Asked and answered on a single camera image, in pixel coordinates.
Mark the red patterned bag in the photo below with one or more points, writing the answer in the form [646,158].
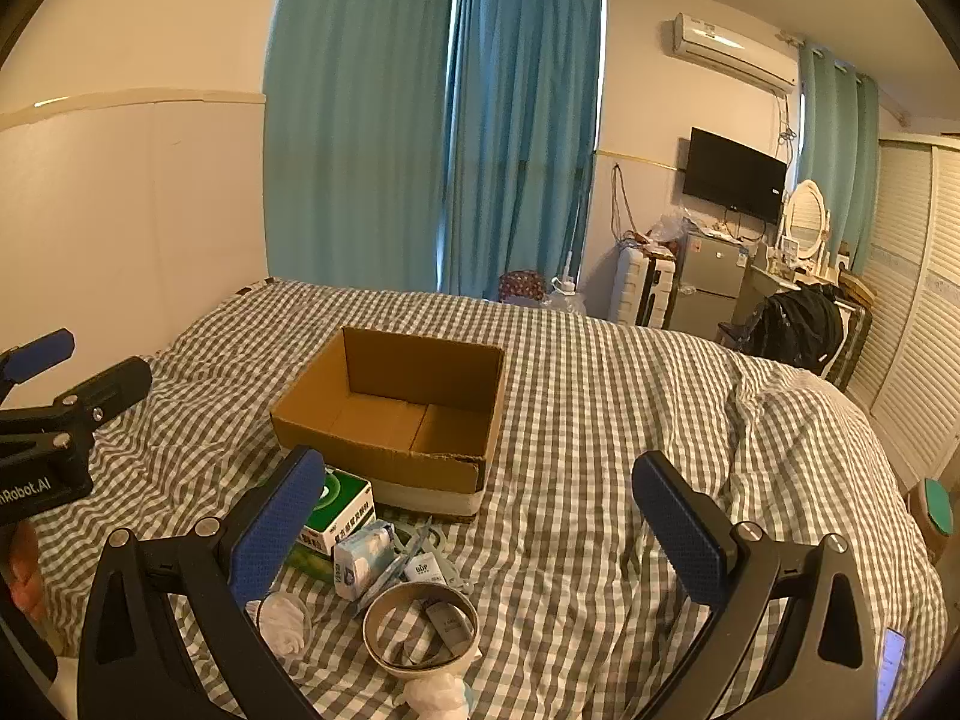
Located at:
[521,286]

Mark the clear plastic bag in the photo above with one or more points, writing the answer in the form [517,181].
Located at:
[669,227]

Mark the narrow teal curtain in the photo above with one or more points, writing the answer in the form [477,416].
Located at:
[832,135]

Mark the grey white checked blanket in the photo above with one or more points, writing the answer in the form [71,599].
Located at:
[600,427]

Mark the brown cardboard box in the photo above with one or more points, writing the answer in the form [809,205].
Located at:
[450,476]

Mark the silver small fridge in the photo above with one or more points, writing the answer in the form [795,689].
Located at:
[709,277]

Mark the blue face mask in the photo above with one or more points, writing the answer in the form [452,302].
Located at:
[420,540]

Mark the white oval mirror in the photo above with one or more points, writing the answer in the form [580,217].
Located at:
[806,217]

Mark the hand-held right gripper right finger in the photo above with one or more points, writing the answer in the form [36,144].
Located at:
[679,532]

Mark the clear water bottle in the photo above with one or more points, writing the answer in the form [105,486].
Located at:
[566,302]

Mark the white air conditioner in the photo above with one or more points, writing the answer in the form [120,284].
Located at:
[731,52]

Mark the wide teal curtain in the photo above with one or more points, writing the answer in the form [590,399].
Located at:
[352,127]

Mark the small white labelled packet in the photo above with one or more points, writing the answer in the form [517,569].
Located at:
[426,570]

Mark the clear bag of white gloves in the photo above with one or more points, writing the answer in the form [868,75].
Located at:
[289,626]

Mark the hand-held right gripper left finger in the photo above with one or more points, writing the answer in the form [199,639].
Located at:
[277,525]

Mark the smartphone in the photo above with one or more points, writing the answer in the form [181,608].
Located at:
[891,667]

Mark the white blue tissue packet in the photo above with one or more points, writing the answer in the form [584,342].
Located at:
[360,559]

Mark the green packet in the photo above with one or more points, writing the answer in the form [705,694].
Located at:
[311,561]

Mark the green topped stool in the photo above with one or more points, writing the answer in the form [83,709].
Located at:
[936,514]

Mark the white dressing table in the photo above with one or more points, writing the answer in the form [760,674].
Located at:
[772,281]

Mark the wooden chair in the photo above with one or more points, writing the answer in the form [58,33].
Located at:
[856,315]

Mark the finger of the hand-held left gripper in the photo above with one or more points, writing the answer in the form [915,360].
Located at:
[41,352]
[112,386]

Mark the cream bed headboard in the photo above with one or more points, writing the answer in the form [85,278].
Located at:
[135,225]

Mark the white suitcase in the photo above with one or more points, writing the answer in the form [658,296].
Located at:
[637,289]

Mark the white louvered wardrobe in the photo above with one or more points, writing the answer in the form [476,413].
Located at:
[915,300]

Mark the person's left hand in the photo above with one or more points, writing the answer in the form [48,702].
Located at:
[22,574]

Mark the black wall television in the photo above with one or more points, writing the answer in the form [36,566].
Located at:
[731,176]

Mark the teal window curtain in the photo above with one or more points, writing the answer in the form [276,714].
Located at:
[525,127]

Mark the green white medicine box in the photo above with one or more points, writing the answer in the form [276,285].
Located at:
[341,499]

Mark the black backpack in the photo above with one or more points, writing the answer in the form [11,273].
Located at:
[799,330]

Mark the wide tape roll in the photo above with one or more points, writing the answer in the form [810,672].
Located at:
[420,666]

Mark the white tissue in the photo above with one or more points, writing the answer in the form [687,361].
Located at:
[439,697]

